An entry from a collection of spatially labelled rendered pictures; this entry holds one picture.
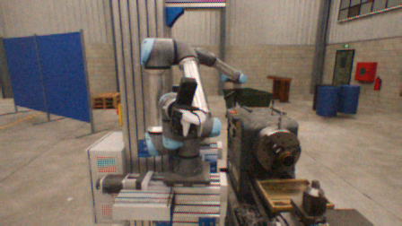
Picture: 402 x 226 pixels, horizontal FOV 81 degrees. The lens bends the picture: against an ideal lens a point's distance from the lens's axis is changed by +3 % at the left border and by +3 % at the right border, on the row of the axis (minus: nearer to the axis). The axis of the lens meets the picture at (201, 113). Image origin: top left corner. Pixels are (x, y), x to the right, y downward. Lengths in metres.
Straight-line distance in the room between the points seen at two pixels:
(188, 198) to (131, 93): 0.62
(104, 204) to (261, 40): 11.29
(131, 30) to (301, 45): 11.95
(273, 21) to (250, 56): 1.92
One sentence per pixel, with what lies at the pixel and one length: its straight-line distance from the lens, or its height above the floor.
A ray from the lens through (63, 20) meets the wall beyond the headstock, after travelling 12.55.
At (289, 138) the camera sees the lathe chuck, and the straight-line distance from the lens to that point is 1.74.
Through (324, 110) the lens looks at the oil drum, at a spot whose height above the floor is 0.18.
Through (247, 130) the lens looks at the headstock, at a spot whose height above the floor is 1.20.
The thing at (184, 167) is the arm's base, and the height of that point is 1.21.
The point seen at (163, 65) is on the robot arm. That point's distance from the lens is 1.02.
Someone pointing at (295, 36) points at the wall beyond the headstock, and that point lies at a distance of 12.87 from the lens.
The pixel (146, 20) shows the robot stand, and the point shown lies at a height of 1.91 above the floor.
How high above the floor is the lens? 1.72
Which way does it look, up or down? 13 degrees down
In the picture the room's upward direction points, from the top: straight up
